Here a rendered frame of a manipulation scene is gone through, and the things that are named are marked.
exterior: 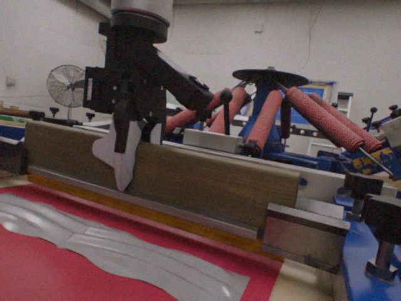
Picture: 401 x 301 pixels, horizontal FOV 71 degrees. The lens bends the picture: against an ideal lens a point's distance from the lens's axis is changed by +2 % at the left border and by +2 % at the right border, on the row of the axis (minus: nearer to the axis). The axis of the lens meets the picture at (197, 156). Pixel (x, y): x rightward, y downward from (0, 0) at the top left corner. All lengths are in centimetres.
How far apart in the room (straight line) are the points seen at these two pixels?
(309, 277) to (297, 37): 443
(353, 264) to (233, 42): 466
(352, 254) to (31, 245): 30
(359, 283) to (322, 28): 452
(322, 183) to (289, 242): 24
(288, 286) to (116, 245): 17
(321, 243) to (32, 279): 25
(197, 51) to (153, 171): 471
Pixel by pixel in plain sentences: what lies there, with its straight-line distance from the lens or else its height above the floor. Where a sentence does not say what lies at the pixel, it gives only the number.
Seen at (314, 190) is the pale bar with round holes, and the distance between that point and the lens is 53.
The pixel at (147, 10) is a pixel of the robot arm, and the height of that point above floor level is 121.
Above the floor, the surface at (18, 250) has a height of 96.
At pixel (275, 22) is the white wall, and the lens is 479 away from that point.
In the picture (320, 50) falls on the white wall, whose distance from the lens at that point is 460.
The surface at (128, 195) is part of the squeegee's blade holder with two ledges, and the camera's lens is 36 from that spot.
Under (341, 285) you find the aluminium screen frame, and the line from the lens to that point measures 28.
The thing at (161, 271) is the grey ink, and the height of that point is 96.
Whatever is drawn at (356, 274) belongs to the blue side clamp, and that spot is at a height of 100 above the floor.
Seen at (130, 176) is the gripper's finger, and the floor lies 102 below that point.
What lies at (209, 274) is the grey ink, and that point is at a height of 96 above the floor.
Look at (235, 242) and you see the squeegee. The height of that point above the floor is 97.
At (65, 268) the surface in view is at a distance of 29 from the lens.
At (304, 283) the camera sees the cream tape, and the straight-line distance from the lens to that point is 32.
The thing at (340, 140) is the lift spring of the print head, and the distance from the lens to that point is 89.
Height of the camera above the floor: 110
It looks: 7 degrees down
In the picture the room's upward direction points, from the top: 9 degrees clockwise
